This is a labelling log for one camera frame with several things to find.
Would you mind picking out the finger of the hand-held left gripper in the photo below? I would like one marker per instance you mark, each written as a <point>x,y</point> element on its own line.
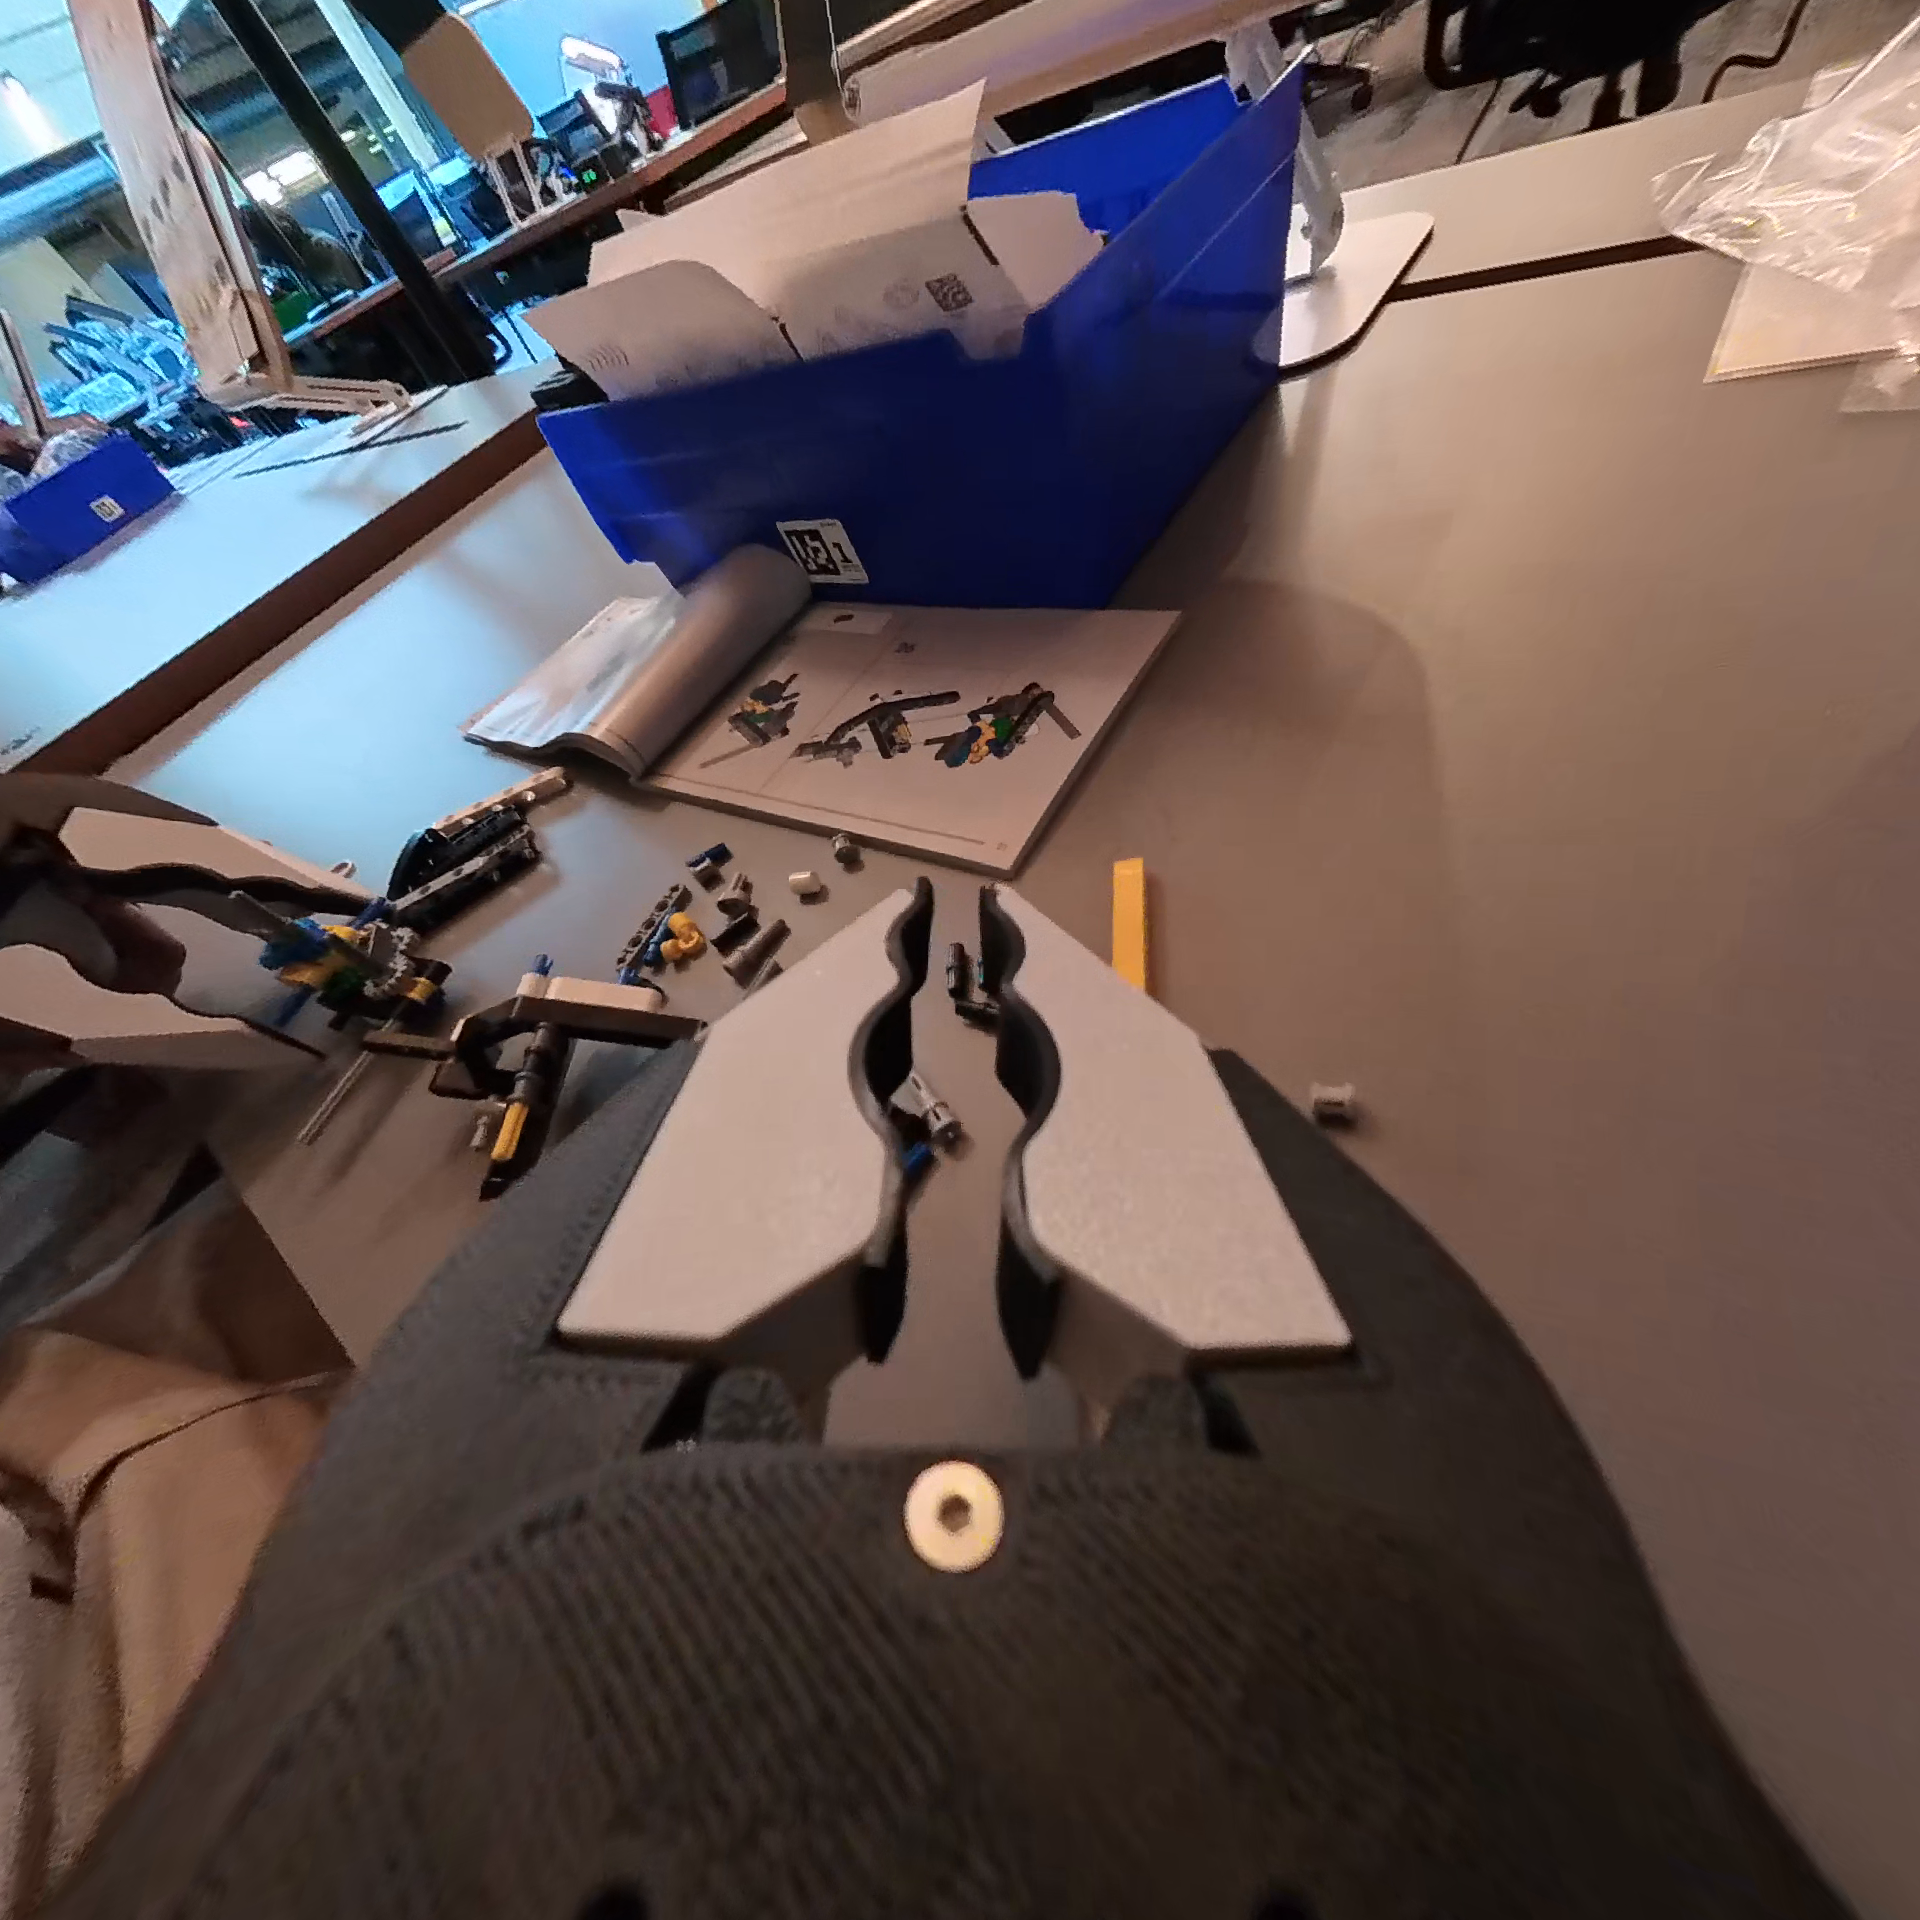
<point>120,1020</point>
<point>182,849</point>

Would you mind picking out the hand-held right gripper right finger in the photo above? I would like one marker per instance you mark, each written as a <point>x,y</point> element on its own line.
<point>1170,1184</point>

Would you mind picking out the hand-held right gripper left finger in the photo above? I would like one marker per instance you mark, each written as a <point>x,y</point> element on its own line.
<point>721,1171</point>

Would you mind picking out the lego gear assembly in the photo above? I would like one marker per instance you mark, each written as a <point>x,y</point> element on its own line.
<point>394,953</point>

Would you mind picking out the grey and blue lego connector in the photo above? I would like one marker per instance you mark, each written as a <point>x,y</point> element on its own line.
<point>927,1113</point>

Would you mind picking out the black and grey lego subassembly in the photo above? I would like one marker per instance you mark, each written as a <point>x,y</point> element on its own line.
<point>586,1003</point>

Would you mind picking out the thin white lego rod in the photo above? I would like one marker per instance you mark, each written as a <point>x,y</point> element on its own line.
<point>339,1093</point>

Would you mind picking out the yellow and blue lego piece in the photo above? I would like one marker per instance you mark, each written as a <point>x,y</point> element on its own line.
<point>684,936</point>

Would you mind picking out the yellow lego bar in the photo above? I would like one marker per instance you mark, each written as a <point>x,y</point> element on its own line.
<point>1128,921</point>

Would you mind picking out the black lego pin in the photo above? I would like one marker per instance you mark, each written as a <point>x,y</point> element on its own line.
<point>969,984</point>

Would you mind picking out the pile of lego beams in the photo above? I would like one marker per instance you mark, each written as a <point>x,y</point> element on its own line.
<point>464,870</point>

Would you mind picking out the lego instruction booklet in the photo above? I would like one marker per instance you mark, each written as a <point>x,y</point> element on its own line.
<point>930,720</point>

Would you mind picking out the small blue bin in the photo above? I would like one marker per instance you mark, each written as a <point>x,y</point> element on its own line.
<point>75,504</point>

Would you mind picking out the person's tan trousers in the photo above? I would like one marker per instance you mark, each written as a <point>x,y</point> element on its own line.
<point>182,1424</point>

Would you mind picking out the blue plastic bin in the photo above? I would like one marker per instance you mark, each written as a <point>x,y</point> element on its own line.
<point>930,452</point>

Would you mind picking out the white cardboard box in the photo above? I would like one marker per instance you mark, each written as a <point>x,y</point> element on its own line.
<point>840,225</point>

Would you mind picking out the grey monitor stand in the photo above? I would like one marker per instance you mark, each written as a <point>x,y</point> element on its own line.
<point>1350,285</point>

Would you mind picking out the white paper sheet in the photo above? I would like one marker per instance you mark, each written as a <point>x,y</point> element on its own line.
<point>1793,331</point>

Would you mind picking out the crumpled clear plastic bag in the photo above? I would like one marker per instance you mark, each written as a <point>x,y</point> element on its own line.
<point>1815,149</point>

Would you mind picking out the wooden frame stand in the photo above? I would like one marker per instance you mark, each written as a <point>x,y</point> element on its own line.
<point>164,182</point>

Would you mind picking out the black metal post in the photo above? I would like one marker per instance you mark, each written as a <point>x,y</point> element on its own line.
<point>346,166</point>

